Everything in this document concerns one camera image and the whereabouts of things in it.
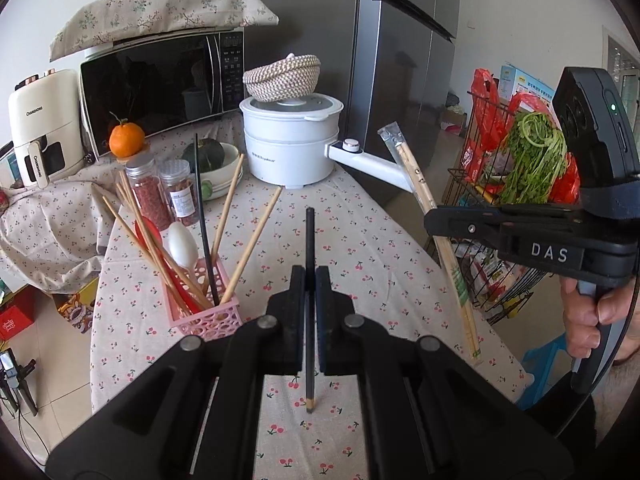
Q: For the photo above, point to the person's dark pants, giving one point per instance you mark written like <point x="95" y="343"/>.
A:
<point x="565" y="435"/>

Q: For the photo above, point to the black tripod device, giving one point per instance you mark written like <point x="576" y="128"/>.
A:
<point x="15" y="375"/>

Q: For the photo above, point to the clear jar of red grains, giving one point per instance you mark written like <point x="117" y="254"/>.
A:
<point x="147" y="195"/>

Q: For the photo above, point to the floral cloth cover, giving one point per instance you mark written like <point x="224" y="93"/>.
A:
<point x="150" y="15"/>

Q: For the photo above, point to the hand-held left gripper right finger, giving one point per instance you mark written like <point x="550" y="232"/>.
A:
<point x="322" y="330"/>

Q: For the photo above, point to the white plastic spoon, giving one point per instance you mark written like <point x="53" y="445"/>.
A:
<point x="181" y="245"/>

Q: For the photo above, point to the black chopstick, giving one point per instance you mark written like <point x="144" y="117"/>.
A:
<point x="202" y="210"/>
<point x="310" y="240"/>

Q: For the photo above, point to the draped cherry print cloth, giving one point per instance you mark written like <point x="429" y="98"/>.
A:
<point x="45" y="230"/>

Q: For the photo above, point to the grey refrigerator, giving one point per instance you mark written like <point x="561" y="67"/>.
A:
<point x="400" y="60"/>

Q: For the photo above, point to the red plastic spoon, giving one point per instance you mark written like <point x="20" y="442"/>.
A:
<point x="147" y="235"/>

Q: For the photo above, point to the black microwave oven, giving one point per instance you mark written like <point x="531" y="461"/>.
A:
<point x="150" y="90"/>

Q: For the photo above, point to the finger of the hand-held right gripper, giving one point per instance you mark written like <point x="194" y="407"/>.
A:
<point x="460" y="225"/>

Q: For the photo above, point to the white electric cooking pot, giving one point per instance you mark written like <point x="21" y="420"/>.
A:
<point x="285" y="145"/>

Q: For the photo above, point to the bamboo chopsticks pair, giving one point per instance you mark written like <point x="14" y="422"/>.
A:
<point x="415" y="180"/>

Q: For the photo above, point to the red box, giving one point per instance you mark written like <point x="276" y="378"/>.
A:
<point x="15" y="315"/>

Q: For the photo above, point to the white air fryer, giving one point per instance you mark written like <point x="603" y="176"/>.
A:
<point x="40" y="125"/>

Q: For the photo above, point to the wooden chopstick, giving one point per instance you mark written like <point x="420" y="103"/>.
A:
<point x="227" y="210"/>
<point x="150" y="255"/>
<point x="140" y="220"/>
<point x="150" y="225"/>
<point x="255" y="240"/>

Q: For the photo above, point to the blue plastic stool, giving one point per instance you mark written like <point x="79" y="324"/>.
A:
<point x="545" y="365"/>

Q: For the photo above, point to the red plastic bag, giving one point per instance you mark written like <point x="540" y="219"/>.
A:
<point x="482" y="125"/>

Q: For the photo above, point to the woven basket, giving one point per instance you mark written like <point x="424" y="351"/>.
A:
<point x="282" y="77"/>

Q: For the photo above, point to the person's right hand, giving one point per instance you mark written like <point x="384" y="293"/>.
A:
<point x="580" y="325"/>

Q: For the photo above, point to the orange fruit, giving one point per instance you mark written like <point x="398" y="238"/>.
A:
<point x="126" y="140"/>

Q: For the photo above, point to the labelled clear jar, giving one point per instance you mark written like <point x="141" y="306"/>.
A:
<point x="181" y="200"/>

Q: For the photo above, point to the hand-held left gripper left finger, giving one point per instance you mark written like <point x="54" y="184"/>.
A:
<point x="295" y="330"/>

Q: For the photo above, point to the green leafy herbs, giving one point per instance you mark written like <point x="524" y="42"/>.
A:
<point x="532" y="160"/>

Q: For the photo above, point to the blue and yellow box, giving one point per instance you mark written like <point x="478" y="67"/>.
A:
<point x="525" y="82"/>

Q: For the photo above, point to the cherry print tablecloth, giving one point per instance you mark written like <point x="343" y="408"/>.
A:
<point x="350" y="260"/>

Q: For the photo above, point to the pink perforated utensil holder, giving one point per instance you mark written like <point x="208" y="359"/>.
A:
<point x="205" y="322"/>

